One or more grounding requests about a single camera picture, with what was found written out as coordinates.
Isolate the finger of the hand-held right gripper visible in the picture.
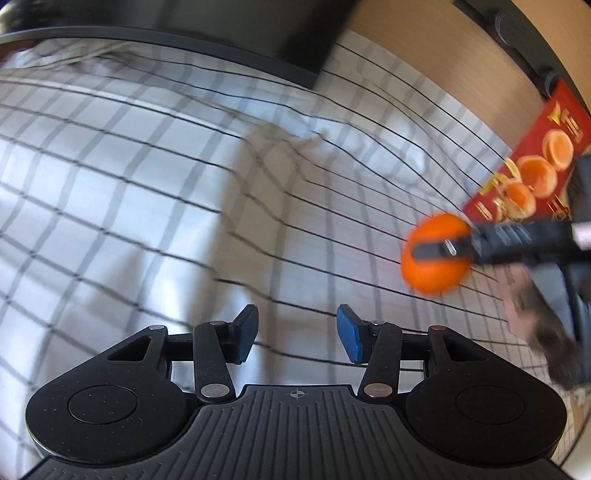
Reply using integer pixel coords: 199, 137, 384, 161
412, 220, 575, 267

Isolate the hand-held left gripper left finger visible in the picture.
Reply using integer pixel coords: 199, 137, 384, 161
107, 304, 260, 402

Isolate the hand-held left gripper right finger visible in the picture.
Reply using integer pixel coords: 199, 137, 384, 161
335, 304, 486, 401

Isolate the large oval orange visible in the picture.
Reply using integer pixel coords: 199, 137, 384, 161
401, 212, 472, 295

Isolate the red printed gift box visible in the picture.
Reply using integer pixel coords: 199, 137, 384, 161
462, 78, 591, 227

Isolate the white checked cloth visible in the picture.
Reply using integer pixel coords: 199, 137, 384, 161
0, 37, 591, 468

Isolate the black knobbed bar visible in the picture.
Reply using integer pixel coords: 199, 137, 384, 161
455, 0, 583, 100

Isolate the dark monitor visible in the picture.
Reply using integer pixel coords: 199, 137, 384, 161
0, 0, 363, 89

